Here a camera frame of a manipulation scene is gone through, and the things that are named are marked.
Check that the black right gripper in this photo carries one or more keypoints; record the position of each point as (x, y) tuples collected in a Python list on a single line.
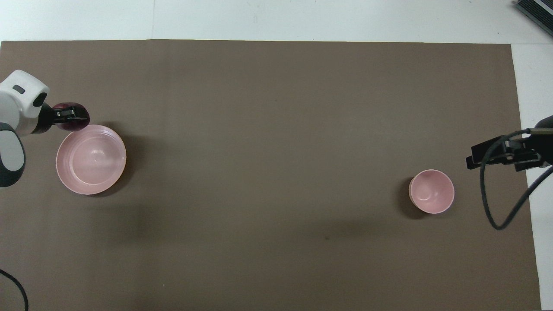
[(529, 151)]

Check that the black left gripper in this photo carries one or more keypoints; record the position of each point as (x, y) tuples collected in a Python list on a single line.
[(45, 119)]

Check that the dark red apple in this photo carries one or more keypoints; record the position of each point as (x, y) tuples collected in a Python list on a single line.
[(73, 126)]

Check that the pink plate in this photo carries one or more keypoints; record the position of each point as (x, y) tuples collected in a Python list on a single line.
[(93, 162)]

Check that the pink bowl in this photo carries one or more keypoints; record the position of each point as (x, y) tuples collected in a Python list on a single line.
[(432, 192)]

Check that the dark grey ribbed device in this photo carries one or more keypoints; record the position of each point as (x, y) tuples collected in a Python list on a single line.
[(538, 9)]

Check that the brown table mat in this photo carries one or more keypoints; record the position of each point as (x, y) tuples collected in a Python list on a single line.
[(276, 129)]

